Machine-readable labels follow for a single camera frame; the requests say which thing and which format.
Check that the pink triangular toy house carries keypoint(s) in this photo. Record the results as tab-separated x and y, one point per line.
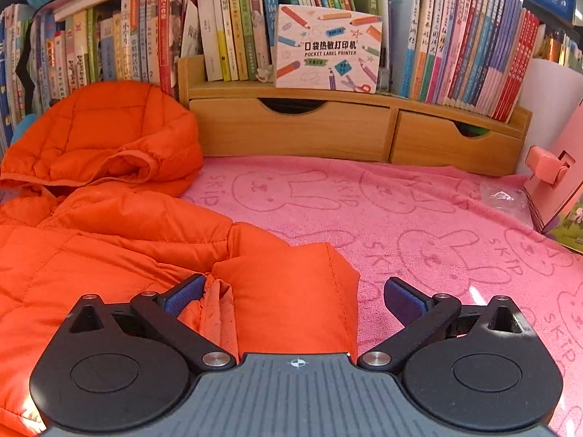
560	191

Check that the clear plastic bag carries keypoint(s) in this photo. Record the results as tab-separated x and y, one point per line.
505	200

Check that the orange down jacket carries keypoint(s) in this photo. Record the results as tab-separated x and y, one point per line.
114	246

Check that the row of books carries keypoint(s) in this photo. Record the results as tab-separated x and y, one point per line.
455	45

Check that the white pencil-print box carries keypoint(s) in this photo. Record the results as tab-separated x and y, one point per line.
328	50

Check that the blue plush ball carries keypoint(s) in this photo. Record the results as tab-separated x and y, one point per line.
22	131

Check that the wooden desk shelf with drawers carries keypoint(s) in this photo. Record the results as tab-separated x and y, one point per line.
319	132

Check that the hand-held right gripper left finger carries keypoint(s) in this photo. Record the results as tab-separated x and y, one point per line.
184	298

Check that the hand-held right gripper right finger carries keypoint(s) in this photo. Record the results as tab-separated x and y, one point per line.
403	301

